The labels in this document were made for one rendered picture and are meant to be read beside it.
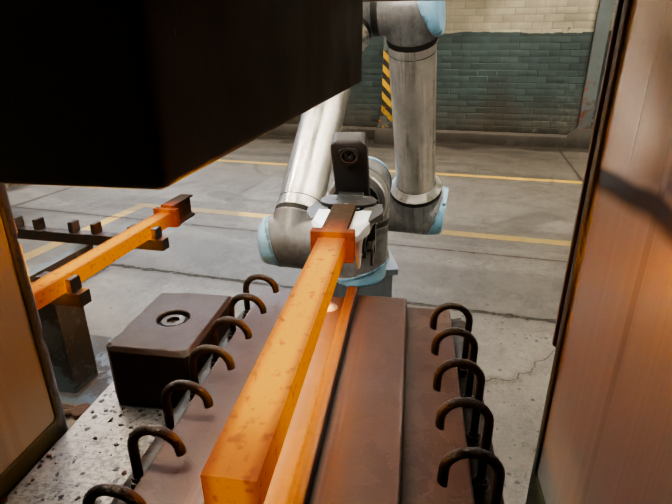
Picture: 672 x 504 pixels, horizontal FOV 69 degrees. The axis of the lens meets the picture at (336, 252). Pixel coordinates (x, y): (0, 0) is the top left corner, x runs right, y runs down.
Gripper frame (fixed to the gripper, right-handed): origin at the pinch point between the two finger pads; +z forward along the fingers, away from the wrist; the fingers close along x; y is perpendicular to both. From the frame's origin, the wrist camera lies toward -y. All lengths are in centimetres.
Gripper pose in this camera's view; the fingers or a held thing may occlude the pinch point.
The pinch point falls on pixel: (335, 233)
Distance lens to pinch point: 53.7
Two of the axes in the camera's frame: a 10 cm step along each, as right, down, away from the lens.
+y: 0.0, 9.3, 3.6
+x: -9.9, -0.5, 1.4
